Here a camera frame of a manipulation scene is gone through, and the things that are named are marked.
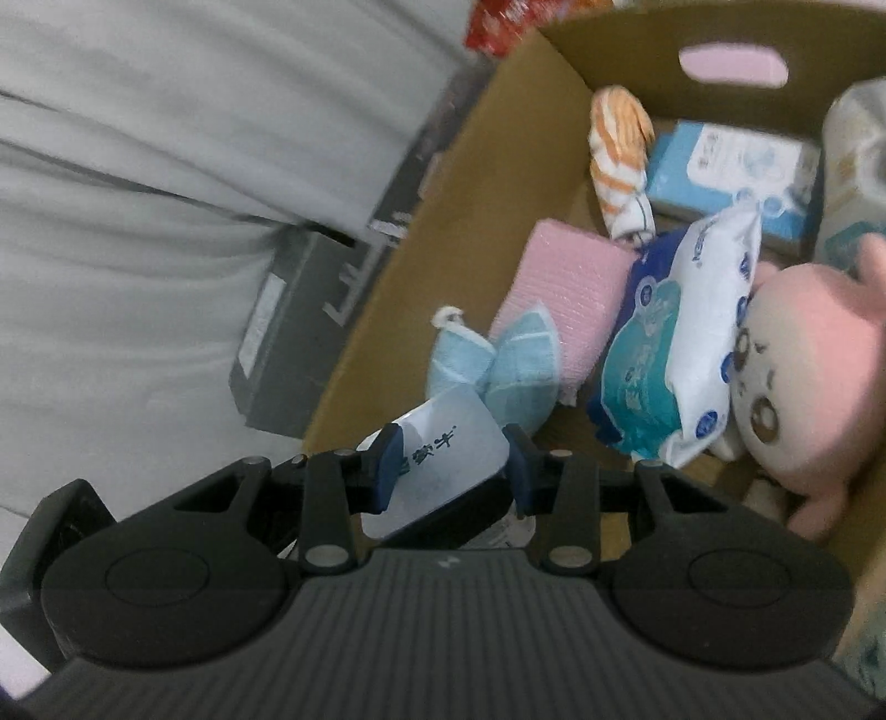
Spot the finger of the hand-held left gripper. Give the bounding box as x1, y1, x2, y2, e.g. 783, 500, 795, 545
388, 476, 517, 551

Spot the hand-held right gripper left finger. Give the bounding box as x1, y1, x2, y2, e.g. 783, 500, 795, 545
173, 422, 404, 575

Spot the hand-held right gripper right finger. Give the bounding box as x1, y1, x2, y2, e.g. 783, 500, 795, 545
502, 424, 728, 574

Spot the white tissue packet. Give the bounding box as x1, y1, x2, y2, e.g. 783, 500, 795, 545
360, 384, 513, 542

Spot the light blue towel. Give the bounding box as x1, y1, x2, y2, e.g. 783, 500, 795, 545
425, 305, 563, 439

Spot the pink sponge cloth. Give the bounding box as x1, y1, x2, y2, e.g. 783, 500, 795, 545
490, 218, 639, 407

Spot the white blue wet wipes pack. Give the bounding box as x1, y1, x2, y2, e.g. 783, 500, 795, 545
587, 204, 764, 470

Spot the brown cardboard box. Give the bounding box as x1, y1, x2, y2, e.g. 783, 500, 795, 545
301, 3, 886, 666

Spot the pink plush toy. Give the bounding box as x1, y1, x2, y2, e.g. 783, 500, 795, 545
720, 234, 886, 542

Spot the white cotton swab bag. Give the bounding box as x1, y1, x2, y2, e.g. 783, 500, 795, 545
812, 78, 886, 279

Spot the dark grey box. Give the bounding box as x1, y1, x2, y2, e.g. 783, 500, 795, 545
228, 222, 411, 439

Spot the orange striped white cloth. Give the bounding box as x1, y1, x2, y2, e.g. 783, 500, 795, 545
587, 85, 656, 245

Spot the blue white carton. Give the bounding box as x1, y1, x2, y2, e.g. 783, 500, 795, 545
646, 120, 823, 259

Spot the red snack bag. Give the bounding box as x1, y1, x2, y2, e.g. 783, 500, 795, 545
462, 0, 549, 54

